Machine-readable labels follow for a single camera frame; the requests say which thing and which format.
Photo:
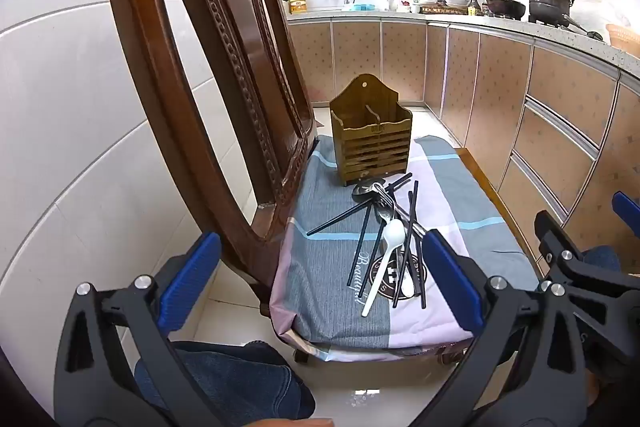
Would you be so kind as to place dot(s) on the striped seat cushion cloth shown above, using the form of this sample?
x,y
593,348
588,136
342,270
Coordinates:
x,y
330,287

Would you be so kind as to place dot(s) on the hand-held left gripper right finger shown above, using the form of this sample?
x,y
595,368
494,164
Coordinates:
x,y
452,277

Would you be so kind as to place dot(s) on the carved wooden chair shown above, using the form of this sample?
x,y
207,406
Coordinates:
x,y
225,7

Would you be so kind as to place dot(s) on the wooden utensil holder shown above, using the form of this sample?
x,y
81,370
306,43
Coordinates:
x,y
370,147

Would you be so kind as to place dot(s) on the metal ladle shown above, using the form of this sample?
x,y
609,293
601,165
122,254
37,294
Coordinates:
x,y
367,191

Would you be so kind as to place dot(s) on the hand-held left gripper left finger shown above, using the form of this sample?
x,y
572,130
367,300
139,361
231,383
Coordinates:
x,y
192,277

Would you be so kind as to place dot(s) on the white plastic spoon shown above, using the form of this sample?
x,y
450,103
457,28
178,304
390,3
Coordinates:
x,y
394,234

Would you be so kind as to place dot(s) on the person's left hand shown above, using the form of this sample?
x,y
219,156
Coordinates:
x,y
295,422

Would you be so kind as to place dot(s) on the yellow box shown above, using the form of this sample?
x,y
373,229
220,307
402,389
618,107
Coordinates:
x,y
298,3

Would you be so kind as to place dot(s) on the person's right leg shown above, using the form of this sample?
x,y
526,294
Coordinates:
x,y
602,257

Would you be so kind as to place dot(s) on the blue rag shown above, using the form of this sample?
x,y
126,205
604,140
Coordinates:
x,y
362,7

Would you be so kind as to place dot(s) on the dark cooking pot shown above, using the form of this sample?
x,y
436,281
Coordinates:
x,y
547,4

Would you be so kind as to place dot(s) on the metal fork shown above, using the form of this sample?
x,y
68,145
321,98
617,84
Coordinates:
x,y
386,207

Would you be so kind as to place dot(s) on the woven tray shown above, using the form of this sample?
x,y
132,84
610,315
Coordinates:
x,y
445,10

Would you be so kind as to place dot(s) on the orange plastic basket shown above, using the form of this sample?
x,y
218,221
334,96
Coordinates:
x,y
625,39

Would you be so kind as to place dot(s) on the sauce bottles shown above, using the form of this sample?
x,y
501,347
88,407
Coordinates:
x,y
474,6

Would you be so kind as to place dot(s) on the person's leg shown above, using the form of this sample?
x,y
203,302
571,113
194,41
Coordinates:
x,y
602,257
225,382

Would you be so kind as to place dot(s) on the black wok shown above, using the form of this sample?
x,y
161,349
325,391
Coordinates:
x,y
505,7

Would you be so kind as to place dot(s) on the person's left leg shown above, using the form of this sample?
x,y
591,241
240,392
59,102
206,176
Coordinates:
x,y
225,382

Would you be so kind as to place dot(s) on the bundle of black chopsticks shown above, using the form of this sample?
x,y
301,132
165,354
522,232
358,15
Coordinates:
x,y
414,207

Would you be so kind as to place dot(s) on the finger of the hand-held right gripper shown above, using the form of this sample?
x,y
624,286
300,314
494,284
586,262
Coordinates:
x,y
627,209
550,232

